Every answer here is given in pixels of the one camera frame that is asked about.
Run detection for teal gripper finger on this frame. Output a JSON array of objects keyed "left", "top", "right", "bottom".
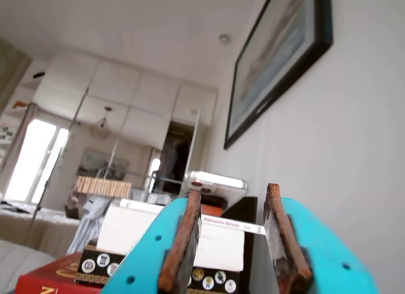
[
  {"left": 263, "top": 182, "right": 380, "bottom": 294},
  {"left": 101, "top": 191, "right": 203, "bottom": 294}
]

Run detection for black box with medallions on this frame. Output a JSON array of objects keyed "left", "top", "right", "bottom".
[{"left": 73, "top": 240, "right": 244, "bottom": 294}]

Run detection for striped grey white cloth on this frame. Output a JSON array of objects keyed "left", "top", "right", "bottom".
[{"left": 68, "top": 195, "right": 111, "bottom": 254}]

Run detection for orange book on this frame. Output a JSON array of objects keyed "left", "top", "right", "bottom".
[{"left": 201, "top": 202, "right": 229, "bottom": 217}]

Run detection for thin white Baricco book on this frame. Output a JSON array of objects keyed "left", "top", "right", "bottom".
[{"left": 199, "top": 215, "right": 266, "bottom": 236}]

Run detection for wooden slatted rack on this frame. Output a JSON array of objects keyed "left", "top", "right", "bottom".
[{"left": 77, "top": 176, "right": 131, "bottom": 199}]

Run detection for black upright box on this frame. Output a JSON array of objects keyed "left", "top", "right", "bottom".
[{"left": 221, "top": 195, "right": 258, "bottom": 294}]

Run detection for red hardcover book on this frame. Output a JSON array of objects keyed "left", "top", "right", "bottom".
[{"left": 15, "top": 251, "right": 105, "bottom": 294}]

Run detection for white smartphone clear case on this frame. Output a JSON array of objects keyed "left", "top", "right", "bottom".
[{"left": 184, "top": 169, "right": 249, "bottom": 209}]

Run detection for white cushion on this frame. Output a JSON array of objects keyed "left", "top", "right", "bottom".
[{"left": 0, "top": 239, "right": 61, "bottom": 294}]

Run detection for white mirrored wardrobe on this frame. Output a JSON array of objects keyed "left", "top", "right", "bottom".
[{"left": 31, "top": 50, "right": 219, "bottom": 212}]

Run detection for black framed wall picture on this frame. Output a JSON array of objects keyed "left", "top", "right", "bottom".
[{"left": 223, "top": 0, "right": 334, "bottom": 150}]

